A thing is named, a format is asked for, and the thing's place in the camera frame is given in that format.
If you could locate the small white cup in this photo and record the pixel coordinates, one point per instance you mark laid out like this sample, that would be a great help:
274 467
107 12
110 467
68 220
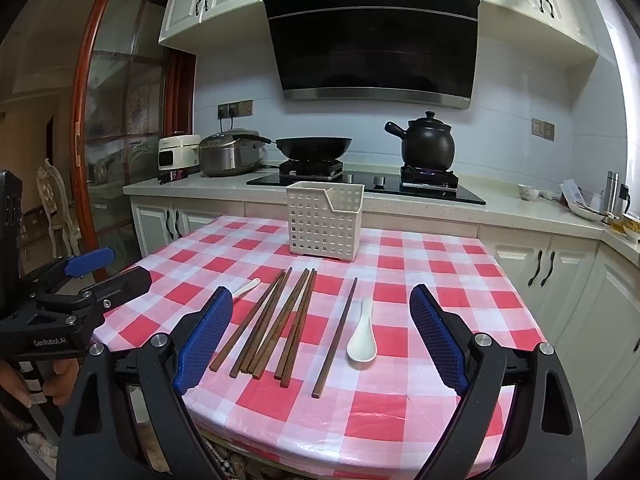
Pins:
528 192

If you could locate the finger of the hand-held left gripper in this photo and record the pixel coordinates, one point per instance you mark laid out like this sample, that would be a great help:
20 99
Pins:
90 261
125 284

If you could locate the white perforated plastic utensil basket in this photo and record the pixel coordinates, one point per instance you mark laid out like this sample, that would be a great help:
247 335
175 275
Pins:
320 225

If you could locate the triple wall outlet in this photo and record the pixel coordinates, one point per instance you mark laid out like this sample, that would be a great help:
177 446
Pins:
240 108

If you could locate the stainless steel pressure cooker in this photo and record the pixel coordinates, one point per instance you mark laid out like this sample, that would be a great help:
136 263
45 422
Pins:
225 155

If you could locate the black glass gas cooktop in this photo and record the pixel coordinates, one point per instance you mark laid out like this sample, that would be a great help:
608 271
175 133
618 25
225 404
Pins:
370 187

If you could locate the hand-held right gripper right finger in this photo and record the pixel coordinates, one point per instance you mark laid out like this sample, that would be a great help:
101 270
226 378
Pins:
440 345

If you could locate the black clay pot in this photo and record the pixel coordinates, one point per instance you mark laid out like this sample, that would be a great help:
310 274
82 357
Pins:
427 145

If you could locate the single wall outlet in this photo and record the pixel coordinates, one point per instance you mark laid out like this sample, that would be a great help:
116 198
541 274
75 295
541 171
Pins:
542 129

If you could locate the steel thermos bottle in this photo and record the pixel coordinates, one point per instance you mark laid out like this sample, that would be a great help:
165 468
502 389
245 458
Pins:
610 190

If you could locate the ornate white chair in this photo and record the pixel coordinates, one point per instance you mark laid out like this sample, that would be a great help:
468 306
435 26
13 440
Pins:
52 200

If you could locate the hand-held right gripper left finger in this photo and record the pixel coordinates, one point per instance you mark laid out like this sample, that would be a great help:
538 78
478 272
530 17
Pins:
207 340

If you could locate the red white checkered tablecloth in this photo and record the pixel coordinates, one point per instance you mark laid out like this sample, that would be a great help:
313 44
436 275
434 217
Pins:
400 425

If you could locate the black and pink small item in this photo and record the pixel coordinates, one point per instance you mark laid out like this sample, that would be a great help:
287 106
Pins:
172 176

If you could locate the white plate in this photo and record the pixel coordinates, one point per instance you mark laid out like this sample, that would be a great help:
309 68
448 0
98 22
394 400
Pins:
587 212

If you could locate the white ceramic spoon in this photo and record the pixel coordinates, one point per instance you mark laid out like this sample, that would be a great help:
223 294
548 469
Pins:
361 345
248 287

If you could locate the yellow patterned bowl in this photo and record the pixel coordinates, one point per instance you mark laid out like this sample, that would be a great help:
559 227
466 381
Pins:
632 227

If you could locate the wooden framed glass door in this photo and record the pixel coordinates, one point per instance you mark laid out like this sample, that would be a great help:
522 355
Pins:
125 110

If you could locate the paper packet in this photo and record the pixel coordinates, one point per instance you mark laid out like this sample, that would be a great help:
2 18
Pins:
571 192

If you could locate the black wok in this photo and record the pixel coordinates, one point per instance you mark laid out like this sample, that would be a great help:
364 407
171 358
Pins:
315 147

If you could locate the small white kitchen appliance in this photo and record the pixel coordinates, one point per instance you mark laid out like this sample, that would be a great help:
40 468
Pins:
172 152

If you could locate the person's left hand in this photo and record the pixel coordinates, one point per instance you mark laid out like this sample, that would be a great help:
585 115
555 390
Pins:
62 375

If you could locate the black glass range hood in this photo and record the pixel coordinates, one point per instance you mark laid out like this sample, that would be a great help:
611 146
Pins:
370 45

